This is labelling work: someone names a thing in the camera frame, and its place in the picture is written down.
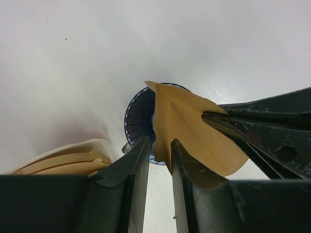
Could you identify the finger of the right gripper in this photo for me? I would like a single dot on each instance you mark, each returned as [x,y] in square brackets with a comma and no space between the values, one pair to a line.
[275,132]

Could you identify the blue glass ribbed dripper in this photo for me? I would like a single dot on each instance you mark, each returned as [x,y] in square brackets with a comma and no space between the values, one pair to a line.
[139,117]

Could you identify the grey glass coffee server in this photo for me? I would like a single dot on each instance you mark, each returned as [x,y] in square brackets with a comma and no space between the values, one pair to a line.
[126,148]

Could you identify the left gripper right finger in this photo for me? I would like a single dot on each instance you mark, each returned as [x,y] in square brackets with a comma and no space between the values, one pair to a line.
[206,202]

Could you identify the brown paper coffee filter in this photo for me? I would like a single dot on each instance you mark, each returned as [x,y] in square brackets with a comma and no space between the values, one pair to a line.
[178,116]

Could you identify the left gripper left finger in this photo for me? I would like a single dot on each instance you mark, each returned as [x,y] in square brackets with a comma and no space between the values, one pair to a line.
[111,201]

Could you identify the orange coffee filter packet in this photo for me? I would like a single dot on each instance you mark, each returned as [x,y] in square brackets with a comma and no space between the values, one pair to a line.
[84,158]

